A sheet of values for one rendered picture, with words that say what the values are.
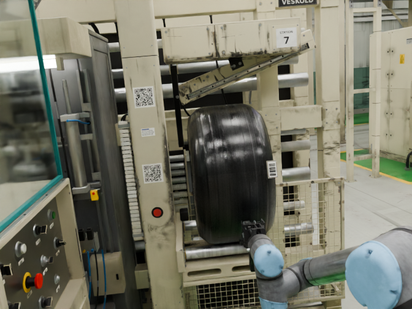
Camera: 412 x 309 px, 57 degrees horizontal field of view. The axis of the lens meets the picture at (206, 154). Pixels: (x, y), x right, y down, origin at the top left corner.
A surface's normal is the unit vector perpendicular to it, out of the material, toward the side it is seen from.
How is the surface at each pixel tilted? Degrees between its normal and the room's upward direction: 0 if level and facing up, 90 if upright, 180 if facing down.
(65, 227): 90
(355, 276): 85
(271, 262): 83
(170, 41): 90
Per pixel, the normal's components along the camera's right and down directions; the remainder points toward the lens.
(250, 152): 0.02, -0.29
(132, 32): 0.07, 0.20
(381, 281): -0.88, 0.09
